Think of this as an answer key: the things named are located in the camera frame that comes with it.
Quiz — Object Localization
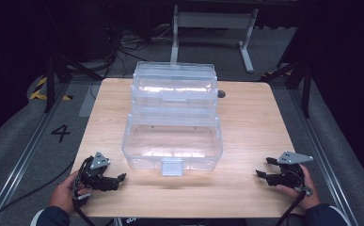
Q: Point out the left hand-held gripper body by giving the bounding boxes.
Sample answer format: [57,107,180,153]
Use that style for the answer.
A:
[79,151,111,189]

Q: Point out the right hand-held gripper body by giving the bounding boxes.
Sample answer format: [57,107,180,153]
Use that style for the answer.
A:
[276,151,314,189]

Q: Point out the clear plastic storage box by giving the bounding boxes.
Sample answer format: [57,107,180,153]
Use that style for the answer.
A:
[120,60,225,178]

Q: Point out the person's right hand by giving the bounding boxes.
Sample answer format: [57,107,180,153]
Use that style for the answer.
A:
[276,164,322,211]

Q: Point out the person's left hand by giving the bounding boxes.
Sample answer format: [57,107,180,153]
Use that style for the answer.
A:
[47,171,93,216]

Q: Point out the black tripod stand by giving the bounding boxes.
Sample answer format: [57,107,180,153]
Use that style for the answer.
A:
[261,56,314,120]
[42,53,104,114]

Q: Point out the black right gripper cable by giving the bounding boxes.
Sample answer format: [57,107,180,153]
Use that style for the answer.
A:
[275,187,308,226]

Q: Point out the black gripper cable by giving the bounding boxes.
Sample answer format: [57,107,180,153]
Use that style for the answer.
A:
[71,187,98,226]
[275,187,308,226]

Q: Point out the aluminium floor rail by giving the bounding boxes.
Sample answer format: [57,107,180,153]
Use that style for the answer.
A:
[287,88,359,226]
[0,82,71,222]

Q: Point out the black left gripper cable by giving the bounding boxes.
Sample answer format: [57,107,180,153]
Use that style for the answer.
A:
[71,187,98,226]

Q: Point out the long black floor cable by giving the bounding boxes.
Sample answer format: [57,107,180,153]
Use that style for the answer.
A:
[0,159,76,226]

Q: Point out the black floor cable bundle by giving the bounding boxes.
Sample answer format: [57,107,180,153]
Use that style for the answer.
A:
[103,26,174,81]

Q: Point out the white metal stand frame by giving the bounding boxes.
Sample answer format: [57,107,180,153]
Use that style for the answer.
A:
[168,4,260,74]

